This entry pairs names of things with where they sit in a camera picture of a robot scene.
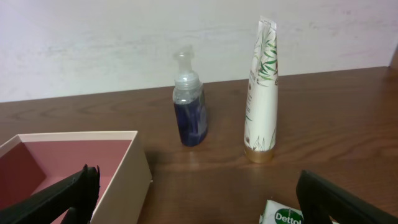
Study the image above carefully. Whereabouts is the white bamboo print lotion tube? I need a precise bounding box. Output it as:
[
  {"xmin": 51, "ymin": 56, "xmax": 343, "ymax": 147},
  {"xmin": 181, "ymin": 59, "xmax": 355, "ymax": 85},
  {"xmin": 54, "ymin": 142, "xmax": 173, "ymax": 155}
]
[{"xmin": 244, "ymin": 16, "xmax": 279, "ymax": 163}]

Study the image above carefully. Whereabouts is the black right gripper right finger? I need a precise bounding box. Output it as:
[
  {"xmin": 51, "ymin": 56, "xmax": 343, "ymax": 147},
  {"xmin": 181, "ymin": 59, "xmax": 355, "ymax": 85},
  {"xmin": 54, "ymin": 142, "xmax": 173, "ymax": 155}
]
[{"xmin": 296, "ymin": 170, "xmax": 397, "ymax": 224}]

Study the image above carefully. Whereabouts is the green white Dettol soap pack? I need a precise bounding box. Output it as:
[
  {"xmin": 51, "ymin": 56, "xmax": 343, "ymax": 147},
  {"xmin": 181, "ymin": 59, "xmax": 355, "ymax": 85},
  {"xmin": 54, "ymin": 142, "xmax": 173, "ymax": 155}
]
[{"xmin": 259, "ymin": 199, "xmax": 340, "ymax": 224}]

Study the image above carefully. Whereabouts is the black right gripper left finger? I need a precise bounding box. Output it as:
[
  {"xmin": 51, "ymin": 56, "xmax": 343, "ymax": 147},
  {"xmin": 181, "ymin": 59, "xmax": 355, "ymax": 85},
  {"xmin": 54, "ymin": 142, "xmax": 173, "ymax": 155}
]
[{"xmin": 1, "ymin": 165, "xmax": 100, "ymax": 224}]

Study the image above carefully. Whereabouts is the clear pump bottle blue liquid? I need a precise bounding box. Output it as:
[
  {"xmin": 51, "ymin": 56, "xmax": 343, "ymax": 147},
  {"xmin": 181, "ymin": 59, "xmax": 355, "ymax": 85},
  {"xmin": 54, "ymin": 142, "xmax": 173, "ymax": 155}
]
[{"xmin": 172, "ymin": 45, "xmax": 208, "ymax": 146}]

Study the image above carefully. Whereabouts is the pink open cardboard box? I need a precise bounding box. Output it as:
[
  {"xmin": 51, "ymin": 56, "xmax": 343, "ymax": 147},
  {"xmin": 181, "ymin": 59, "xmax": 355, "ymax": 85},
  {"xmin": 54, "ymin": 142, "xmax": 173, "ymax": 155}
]
[{"xmin": 1, "ymin": 131, "xmax": 152, "ymax": 223}]

